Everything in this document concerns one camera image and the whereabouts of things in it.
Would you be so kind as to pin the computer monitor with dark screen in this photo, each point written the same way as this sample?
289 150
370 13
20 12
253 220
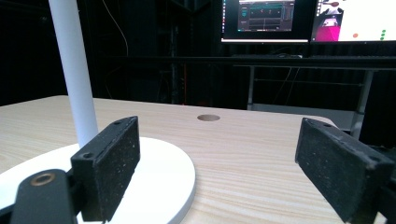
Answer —
264 20

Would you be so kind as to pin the computer monitor with white screen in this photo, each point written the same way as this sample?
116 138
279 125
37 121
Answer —
358 20

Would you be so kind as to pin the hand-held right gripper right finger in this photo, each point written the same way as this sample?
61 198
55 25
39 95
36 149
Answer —
336 168

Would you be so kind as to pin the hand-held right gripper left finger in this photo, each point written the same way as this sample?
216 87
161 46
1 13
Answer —
106 168

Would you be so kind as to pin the white stand with round base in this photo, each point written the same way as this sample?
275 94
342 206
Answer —
74 77

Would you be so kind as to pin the metal-framed desk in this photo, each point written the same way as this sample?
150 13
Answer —
311 62

